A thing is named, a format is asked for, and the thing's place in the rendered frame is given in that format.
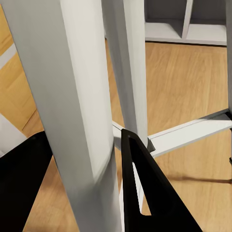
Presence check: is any camera tripod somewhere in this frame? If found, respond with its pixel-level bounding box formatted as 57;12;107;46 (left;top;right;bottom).
0;0;232;232

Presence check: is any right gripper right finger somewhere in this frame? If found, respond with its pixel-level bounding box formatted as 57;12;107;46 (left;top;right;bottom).
121;129;203;232

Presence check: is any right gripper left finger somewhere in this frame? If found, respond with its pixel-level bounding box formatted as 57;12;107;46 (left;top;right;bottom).
0;131;53;232

